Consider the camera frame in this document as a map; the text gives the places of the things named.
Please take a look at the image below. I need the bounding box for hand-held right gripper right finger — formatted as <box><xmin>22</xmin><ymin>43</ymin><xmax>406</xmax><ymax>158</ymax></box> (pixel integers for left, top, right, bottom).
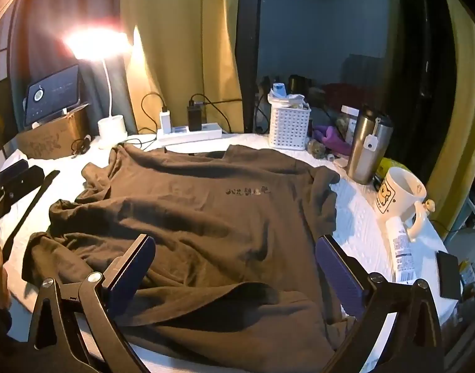
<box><xmin>315</xmin><ymin>234</ymin><xmax>442</xmax><ymax>373</ymax></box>

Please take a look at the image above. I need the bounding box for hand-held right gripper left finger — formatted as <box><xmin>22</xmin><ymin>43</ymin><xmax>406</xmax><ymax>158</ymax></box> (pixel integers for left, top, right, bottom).
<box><xmin>27</xmin><ymin>234</ymin><xmax>156</xmax><ymax>373</ymax></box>

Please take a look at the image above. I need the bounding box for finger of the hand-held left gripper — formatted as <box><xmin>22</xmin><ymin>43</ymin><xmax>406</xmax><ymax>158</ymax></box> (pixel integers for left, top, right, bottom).
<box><xmin>2</xmin><ymin>170</ymin><xmax>61</xmax><ymax>259</ymax></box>

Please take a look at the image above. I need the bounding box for brown t-shirt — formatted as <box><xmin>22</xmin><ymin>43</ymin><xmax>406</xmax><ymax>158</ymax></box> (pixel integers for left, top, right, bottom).
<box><xmin>21</xmin><ymin>143</ymin><xmax>356</xmax><ymax>358</ymax></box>

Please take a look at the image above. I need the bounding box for cardboard box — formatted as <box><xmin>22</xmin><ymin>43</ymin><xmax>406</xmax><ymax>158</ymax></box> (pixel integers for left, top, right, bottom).
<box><xmin>16</xmin><ymin>103</ymin><xmax>92</xmax><ymax>160</ymax></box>

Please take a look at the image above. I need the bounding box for white textured table cover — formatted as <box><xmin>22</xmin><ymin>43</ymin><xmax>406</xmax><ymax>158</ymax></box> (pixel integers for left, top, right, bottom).
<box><xmin>0</xmin><ymin>132</ymin><xmax>461</xmax><ymax>373</ymax></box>

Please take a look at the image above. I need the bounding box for white tube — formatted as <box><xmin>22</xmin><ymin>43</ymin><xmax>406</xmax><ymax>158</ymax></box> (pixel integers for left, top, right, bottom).
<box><xmin>385</xmin><ymin>218</ymin><xmax>417</xmax><ymax>282</ymax></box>

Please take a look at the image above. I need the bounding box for tablet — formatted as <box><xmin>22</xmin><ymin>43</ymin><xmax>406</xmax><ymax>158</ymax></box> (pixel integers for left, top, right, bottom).
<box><xmin>23</xmin><ymin>64</ymin><xmax>82</xmax><ymax>127</ymax></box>

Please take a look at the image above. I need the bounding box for white printed mug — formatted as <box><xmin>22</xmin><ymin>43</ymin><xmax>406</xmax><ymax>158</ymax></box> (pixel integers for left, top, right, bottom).
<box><xmin>374</xmin><ymin>166</ymin><xmax>436</xmax><ymax>242</ymax></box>

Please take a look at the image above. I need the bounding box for white desk lamp base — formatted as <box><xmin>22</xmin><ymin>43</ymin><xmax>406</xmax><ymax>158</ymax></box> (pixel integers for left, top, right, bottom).
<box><xmin>64</xmin><ymin>27</ymin><xmax>135</xmax><ymax>150</ymax></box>

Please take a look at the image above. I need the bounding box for black phone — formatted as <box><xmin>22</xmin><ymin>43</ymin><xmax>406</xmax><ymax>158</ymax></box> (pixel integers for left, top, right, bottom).
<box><xmin>435</xmin><ymin>251</ymin><xmax>463</xmax><ymax>301</ymax></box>

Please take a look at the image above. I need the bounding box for steel tumbler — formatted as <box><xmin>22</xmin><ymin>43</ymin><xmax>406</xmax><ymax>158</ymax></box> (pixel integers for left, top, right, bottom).
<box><xmin>346</xmin><ymin>105</ymin><xmax>394</xmax><ymax>185</ymax></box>

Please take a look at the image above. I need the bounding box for small fuzzy toy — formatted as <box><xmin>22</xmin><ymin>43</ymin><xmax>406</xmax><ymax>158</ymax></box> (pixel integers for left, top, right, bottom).
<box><xmin>307</xmin><ymin>140</ymin><xmax>327</xmax><ymax>160</ymax></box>

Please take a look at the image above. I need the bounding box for purple cloth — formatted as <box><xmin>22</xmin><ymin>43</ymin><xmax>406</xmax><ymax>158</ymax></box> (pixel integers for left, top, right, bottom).
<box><xmin>313</xmin><ymin>124</ymin><xmax>352</xmax><ymax>156</ymax></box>

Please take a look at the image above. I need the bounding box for white power strip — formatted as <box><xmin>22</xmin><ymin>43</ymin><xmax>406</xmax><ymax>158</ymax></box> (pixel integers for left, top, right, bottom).
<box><xmin>156</xmin><ymin>122</ymin><xmax>223</xmax><ymax>144</ymax></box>

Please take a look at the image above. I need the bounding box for white plastic basket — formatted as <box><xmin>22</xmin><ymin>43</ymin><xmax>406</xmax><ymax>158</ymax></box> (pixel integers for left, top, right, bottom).
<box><xmin>268</xmin><ymin>103</ymin><xmax>313</xmax><ymax>150</ymax></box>

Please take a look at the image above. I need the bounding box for jar with white lid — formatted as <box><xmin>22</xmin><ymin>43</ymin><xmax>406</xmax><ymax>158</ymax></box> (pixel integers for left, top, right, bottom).
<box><xmin>340</xmin><ymin>105</ymin><xmax>360</xmax><ymax>144</ymax></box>

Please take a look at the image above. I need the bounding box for black charger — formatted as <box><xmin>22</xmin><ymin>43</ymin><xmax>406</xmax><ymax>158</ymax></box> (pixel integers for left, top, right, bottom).
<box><xmin>187</xmin><ymin>103</ymin><xmax>203</xmax><ymax>132</ymax></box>

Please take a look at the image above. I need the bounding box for dark teal curtain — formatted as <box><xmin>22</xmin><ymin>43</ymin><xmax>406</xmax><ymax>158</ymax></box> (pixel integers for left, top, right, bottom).
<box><xmin>12</xmin><ymin>0</ymin><xmax>141</xmax><ymax>133</ymax></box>

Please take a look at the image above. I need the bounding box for blue white tissue pack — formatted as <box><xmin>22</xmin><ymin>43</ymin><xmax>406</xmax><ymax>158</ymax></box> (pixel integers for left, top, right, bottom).
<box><xmin>269</xmin><ymin>81</ymin><xmax>306</xmax><ymax>109</ymax></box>

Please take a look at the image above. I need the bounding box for yellow curtain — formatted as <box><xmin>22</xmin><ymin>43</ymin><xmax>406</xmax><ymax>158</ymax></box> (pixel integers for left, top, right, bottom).
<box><xmin>121</xmin><ymin>0</ymin><xmax>246</xmax><ymax>135</ymax></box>
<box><xmin>428</xmin><ymin>0</ymin><xmax>475</xmax><ymax>237</ymax></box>

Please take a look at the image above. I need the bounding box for coiled black cable bundle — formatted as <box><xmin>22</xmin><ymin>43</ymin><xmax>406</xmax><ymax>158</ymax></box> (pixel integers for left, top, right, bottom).
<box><xmin>68</xmin><ymin>134</ymin><xmax>92</xmax><ymax>158</ymax></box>

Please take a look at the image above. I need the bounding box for long black charger cable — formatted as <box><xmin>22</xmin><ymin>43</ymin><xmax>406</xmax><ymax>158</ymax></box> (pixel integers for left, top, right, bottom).
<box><xmin>138</xmin><ymin>92</ymin><xmax>168</xmax><ymax>150</ymax></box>

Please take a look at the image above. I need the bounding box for short black charger cable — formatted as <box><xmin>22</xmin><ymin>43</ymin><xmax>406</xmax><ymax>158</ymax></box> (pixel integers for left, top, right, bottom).
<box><xmin>190</xmin><ymin>93</ymin><xmax>244</xmax><ymax>133</ymax></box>

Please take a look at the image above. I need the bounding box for black window frame post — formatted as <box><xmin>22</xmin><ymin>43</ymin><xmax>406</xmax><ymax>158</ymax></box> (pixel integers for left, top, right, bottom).
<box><xmin>237</xmin><ymin>0</ymin><xmax>261</xmax><ymax>135</ymax></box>

